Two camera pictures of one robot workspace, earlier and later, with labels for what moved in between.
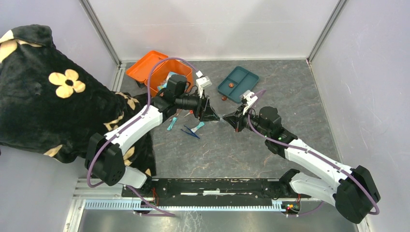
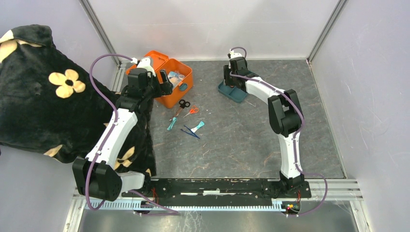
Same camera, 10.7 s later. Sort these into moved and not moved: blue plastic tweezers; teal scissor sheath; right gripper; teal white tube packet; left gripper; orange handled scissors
Moved: left gripper; right gripper
Not moved: teal white tube packet; blue plastic tweezers; orange handled scissors; teal scissor sheath
